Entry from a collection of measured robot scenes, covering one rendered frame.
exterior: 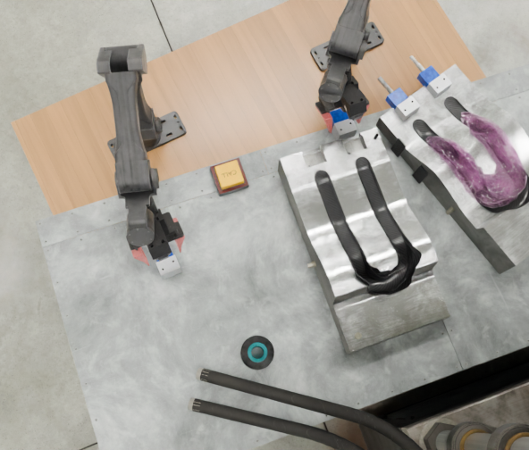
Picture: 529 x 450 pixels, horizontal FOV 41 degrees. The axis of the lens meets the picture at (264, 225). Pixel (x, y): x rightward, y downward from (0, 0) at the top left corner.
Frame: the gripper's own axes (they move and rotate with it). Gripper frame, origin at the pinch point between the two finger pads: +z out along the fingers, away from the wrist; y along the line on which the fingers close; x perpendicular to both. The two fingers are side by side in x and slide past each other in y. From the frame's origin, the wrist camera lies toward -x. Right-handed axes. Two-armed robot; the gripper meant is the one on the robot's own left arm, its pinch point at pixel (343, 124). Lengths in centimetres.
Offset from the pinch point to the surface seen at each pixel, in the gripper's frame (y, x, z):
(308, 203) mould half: -17.0, -17.2, 5.4
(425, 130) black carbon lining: 19.3, -7.9, 4.0
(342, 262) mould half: -15.7, -34.4, 10.3
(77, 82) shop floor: -66, 112, 34
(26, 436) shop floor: -120, 7, 94
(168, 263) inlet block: -54, -17, 9
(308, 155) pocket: -12.0, -5.6, 1.3
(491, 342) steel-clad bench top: 14, -53, 36
